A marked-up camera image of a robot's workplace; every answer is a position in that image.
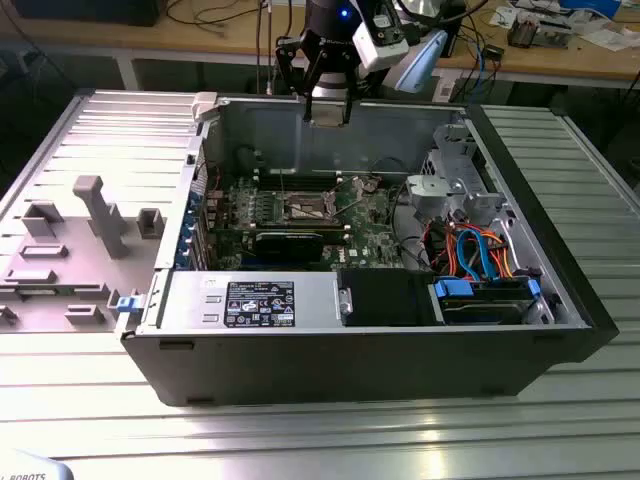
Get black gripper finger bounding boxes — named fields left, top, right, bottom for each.
left=274, top=35, right=318, bottom=124
left=341, top=60, right=363, bottom=125

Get silver CPU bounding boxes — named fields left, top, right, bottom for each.
left=310, top=110, right=345, bottom=129

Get metal socket cover frame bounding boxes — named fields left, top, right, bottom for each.
left=323, top=175, right=365, bottom=218

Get CPU socket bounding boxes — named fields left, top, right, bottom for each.
left=282, top=189, right=331, bottom=224

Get metal CPU cooler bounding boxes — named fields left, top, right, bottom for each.
left=507, top=12, right=540, bottom=50

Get white plastic block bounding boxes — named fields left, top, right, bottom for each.
left=191, top=91, right=222, bottom=123

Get grey metal drive cage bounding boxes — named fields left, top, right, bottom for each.
left=403, top=123, right=506, bottom=225

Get green motherboard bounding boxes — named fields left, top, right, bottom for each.
left=204, top=168, right=432, bottom=275

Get black graphics card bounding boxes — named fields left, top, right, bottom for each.
left=253, top=230, right=325, bottom=264

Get silver metal latch plate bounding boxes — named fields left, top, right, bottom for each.
left=335, top=279, right=356, bottom=317

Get wooden workbench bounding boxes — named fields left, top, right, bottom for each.
left=0, top=0, right=640, bottom=92

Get grey metal device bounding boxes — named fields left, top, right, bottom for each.
left=537, top=17, right=572, bottom=50

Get silver power supply unit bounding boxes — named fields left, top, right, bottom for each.
left=158, top=271, right=347, bottom=335

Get black box on workbench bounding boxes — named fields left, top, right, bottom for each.
left=13, top=0, right=162, bottom=29

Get hard disk in blue carrier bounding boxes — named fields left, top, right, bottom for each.
left=429, top=277, right=547, bottom=327

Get black open PC case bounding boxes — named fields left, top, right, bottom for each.
left=117, top=88, right=621, bottom=409

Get blue plastic clip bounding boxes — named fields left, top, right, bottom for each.
left=115, top=293, right=145, bottom=317

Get blue flat box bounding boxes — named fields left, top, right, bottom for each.
left=558, top=0, right=624, bottom=15

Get white paper sheets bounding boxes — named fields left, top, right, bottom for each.
left=579, top=27, right=640, bottom=54

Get grey parts rack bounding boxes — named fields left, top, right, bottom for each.
left=0, top=173, right=167, bottom=335

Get green RAM stick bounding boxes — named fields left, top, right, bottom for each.
left=17, top=284, right=105, bottom=297

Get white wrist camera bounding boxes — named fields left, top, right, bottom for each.
left=351, top=0, right=410, bottom=72

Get thin black wire loop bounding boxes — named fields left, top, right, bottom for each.
left=370, top=157, right=409, bottom=177

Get dark round cable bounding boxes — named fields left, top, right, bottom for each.
left=389, top=185, right=434, bottom=264

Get orange red power wires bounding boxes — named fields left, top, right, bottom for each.
left=423, top=219, right=514, bottom=279

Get blue data cable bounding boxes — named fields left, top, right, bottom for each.
left=455, top=225, right=499, bottom=282

